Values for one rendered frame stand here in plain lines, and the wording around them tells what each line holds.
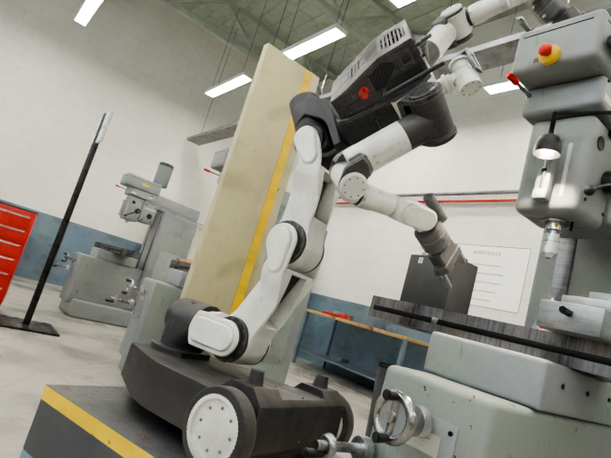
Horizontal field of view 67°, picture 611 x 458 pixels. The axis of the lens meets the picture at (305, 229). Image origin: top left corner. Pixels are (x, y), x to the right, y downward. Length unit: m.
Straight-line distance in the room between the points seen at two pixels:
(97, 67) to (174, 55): 1.61
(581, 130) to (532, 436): 0.89
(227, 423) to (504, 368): 0.70
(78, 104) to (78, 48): 1.05
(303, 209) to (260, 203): 1.37
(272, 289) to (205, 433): 0.44
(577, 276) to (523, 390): 0.78
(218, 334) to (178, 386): 0.20
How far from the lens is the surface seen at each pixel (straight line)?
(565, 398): 1.39
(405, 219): 1.34
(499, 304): 6.54
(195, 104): 10.82
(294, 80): 3.07
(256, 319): 1.47
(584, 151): 1.61
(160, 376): 1.46
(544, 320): 1.35
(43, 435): 1.66
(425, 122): 1.28
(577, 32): 1.68
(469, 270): 1.72
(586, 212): 1.59
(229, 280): 2.76
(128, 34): 10.69
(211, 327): 1.52
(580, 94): 1.67
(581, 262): 1.99
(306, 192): 1.48
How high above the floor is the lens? 0.83
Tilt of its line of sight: 10 degrees up
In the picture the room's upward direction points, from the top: 16 degrees clockwise
